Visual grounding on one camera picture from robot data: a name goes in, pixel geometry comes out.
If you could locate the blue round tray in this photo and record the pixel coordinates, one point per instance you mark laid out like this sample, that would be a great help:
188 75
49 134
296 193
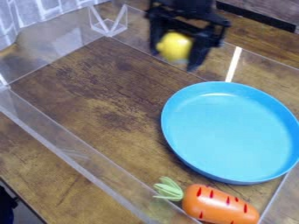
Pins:
234 133

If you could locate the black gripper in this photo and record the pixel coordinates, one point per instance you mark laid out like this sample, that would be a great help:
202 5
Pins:
164 15

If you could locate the white patterned curtain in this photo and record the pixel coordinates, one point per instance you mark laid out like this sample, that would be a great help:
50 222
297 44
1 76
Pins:
22 13

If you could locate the yellow lemon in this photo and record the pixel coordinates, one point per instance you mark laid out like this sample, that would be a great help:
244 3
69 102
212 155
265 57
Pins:
174 47

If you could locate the orange toy carrot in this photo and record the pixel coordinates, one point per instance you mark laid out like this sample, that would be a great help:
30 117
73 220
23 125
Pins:
208 204

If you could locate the clear acrylic enclosure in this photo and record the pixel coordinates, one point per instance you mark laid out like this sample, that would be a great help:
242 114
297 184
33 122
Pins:
82 94

